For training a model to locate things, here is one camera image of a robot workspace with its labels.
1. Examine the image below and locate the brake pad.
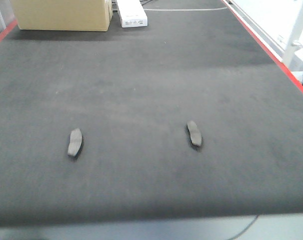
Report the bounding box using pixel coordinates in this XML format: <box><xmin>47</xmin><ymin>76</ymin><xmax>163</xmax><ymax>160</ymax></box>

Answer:
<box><xmin>186</xmin><ymin>120</ymin><xmax>203</xmax><ymax>148</ymax></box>
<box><xmin>67</xmin><ymin>128</ymin><xmax>84</xmax><ymax>158</ymax></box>

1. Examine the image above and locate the white long box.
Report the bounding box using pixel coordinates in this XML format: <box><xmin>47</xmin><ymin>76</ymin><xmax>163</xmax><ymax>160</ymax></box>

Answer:
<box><xmin>116</xmin><ymin>0</ymin><xmax>148</xmax><ymax>28</ymax></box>

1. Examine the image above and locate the cardboard box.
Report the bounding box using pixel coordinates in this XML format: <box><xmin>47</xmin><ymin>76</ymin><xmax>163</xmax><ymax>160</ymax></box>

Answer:
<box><xmin>10</xmin><ymin>0</ymin><xmax>113</xmax><ymax>32</ymax></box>

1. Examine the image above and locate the red white conveyor side rail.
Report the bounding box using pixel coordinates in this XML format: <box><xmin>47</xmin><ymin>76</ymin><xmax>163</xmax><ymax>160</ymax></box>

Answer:
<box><xmin>221</xmin><ymin>0</ymin><xmax>303</xmax><ymax>103</ymax></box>

